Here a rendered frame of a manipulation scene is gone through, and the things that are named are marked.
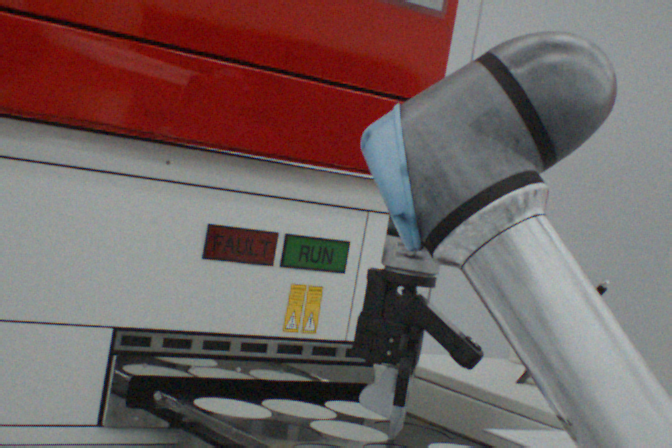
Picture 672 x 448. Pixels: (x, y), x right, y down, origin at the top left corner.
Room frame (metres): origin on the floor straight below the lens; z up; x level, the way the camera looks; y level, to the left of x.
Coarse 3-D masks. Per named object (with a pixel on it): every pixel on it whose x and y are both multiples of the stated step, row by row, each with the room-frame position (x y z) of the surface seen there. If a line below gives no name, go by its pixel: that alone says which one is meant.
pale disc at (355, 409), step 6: (330, 402) 1.79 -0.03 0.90; (336, 402) 1.80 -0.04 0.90; (342, 402) 1.80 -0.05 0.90; (348, 402) 1.81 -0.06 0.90; (336, 408) 1.75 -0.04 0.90; (342, 408) 1.76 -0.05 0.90; (348, 408) 1.77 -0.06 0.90; (354, 408) 1.77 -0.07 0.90; (360, 408) 1.78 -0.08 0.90; (354, 414) 1.73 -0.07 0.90; (360, 414) 1.74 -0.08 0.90; (366, 414) 1.75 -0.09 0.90; (372, 414) 1.75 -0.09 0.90; (378, 414) 1.76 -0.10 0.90
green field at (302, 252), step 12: (288, 240) 1.79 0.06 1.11; (300, 240) 1.80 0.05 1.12; (312, 240) 1.82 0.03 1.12; (288, 252) 1.79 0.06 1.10; (300, 252) 1.81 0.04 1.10; (312, 252) 1.82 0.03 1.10; (324, 252) 1.83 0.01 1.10; (336, 252) 1.85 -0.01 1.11; (288, 264) 1.80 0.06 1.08; (300, 264) 1.81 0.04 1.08; (312, 264) 1.82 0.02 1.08; (324, 264) 1.84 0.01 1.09; (336, 264) 1.85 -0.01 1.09
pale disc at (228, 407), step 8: (200, 400) 1.65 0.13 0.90; (208, 400) 1.65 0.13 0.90; (216, 400) 1.66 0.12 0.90; (224, 400) 1.67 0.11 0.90; (232, 400) 1.68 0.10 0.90; (208, 408) 1.60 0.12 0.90; (216, 408) 1.61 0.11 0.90; (224, 408) 1.62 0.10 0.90; (232, 408) 1.63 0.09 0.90; (240, 408) 1.64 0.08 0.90; (248, 408) 1.65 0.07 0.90; (256, 408) 1.66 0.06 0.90; (240, 416) 1.59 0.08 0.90; (248, 416) 1.60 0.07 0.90; (256, 416) 1.61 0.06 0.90; (264, 416) 1.62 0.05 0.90
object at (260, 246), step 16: (208, 240) 1.71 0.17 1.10; (224, 240) 1.72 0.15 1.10; (240, 240) 1.74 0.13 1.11; (256, 240) 1.76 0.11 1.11; (272, 240) 1.77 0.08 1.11; (208, 256) 1.71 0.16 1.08; (224, 256) 1.73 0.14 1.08; (240, 256) 1.74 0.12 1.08; (256, 256) 1.76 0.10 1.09; (272, 256) 1.78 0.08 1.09
